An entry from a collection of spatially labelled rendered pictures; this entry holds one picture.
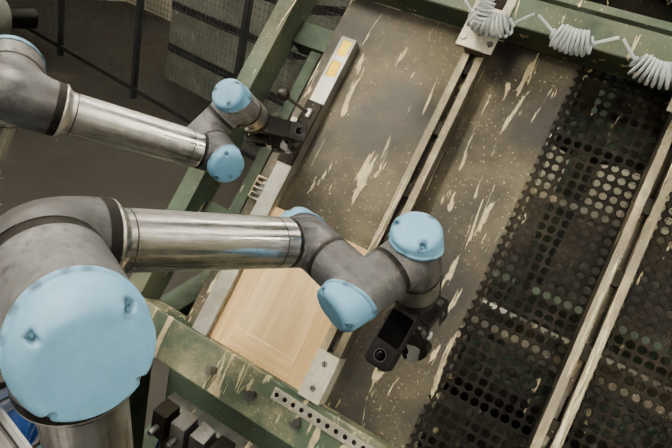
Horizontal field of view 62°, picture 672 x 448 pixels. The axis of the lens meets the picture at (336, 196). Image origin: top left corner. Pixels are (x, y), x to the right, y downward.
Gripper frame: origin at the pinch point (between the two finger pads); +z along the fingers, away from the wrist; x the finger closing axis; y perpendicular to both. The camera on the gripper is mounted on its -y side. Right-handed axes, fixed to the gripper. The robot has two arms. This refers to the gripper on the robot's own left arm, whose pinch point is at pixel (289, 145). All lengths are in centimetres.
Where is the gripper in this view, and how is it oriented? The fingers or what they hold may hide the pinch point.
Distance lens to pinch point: 154.7
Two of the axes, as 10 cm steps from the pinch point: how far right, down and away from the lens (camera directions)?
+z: 2.5, 2.4, 9.4
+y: -9.6, -0.6, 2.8
